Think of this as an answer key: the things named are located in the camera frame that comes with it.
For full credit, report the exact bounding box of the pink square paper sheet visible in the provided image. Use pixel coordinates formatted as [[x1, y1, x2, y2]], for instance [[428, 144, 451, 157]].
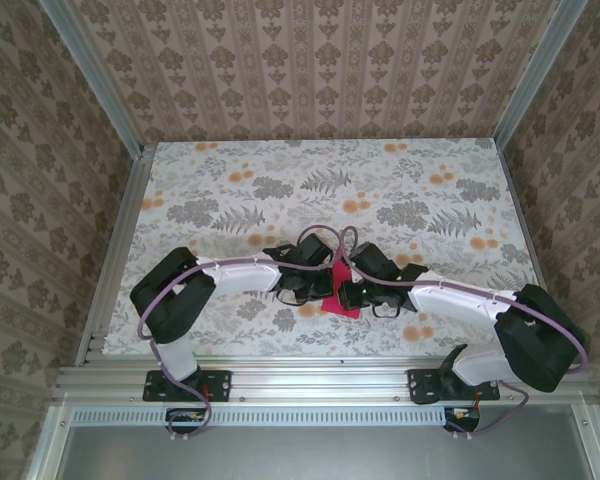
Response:
[[322, 258, 362, 320]]

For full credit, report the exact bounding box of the small black controller board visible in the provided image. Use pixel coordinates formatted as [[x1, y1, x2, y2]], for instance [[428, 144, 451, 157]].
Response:
[[165, 407, 205, 435], [443, 407, 482, 434]]

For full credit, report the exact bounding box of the grey metal panel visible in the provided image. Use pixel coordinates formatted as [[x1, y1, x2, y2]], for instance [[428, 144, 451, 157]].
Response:
[[62, 424, 597, 480]]

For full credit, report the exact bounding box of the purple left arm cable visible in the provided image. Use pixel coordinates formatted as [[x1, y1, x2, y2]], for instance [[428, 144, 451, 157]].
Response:
[[137, 224, 345, 444]]

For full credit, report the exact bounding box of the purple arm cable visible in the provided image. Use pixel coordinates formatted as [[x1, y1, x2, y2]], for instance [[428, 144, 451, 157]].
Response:
[[137, 224, 345, 444], [338, 226, 590, 441]]

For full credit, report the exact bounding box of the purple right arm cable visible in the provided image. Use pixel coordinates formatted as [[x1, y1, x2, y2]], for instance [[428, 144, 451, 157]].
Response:
[[338, 226, 590, 441]]

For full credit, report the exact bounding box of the long aluminium base rail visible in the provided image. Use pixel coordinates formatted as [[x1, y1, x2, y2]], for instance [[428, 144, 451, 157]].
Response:
[[54, 357, 595, 404]]

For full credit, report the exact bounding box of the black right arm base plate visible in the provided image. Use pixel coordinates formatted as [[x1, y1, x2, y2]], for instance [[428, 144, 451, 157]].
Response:
[[408, 368, 501, 404]]

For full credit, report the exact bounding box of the slotted grey cable duct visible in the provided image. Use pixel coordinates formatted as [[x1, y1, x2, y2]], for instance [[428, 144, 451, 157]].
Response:
[[72, 408, 474, 426]]

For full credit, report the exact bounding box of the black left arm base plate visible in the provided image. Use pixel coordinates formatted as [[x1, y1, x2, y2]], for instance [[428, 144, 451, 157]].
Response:
[[142, 368, 233, 403]]

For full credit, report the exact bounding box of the aluminium table side rail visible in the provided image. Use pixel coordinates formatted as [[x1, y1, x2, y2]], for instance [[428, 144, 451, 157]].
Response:
[[497, 142, 572, 365], [77, 143, 157, 369]]

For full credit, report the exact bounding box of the aluminium frame post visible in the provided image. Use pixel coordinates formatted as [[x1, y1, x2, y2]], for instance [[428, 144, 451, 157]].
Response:
[[43, 0, 149, 157], [494, 0, 580, 146]]

